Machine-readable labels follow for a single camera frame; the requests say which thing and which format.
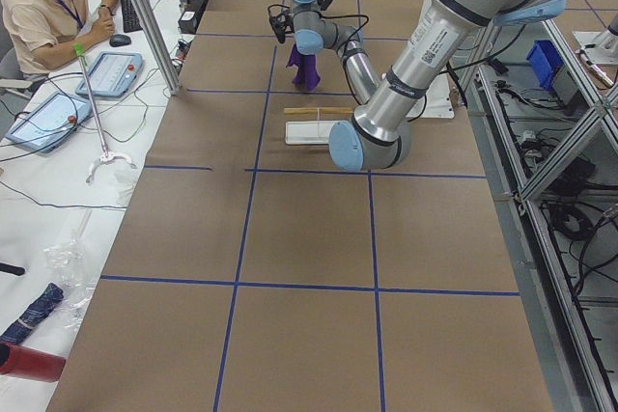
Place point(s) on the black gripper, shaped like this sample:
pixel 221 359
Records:
pixel 302 51

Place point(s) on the purple towel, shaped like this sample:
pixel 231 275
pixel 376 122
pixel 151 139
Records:
pixel 306 72

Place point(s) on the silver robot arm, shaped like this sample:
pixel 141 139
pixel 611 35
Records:
pixel 313 31
pixel 377 135

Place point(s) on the wooden towel rack bars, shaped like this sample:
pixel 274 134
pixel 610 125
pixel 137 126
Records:
pixel 329 110

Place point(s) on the white towel rack base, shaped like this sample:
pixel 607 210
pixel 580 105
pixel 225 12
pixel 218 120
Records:
pixel 308 133

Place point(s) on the black keyboard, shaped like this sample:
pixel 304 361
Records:
pixel 130 19

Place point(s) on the black computer mouse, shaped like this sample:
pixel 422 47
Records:
pixel 119 40

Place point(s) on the teach pendant far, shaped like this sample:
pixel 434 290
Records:
pixel 112 73

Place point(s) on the teach pendant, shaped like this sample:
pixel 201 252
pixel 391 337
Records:
pixel 51 123
pixel 112 73

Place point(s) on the reacher grabber stick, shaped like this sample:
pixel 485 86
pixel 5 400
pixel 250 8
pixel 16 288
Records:
pixel 107 156

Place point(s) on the seated man beige shirt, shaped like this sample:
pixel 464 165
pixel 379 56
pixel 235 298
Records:
pixel 44 32

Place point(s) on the teach pendant near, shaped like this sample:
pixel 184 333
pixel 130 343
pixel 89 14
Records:
pixel 51 123

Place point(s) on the blue plastic bin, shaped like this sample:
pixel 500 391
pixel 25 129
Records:
pixel 545 61

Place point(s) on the clear plastic wrap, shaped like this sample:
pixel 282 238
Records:
pixel 73 272

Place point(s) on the folded blue umbrella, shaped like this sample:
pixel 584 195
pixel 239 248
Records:
pixel 37 312

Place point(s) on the red bottle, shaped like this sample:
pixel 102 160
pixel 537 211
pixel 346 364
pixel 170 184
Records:
pixel 28 363

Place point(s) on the aluminium frame post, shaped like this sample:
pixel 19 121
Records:
pixel 157 45

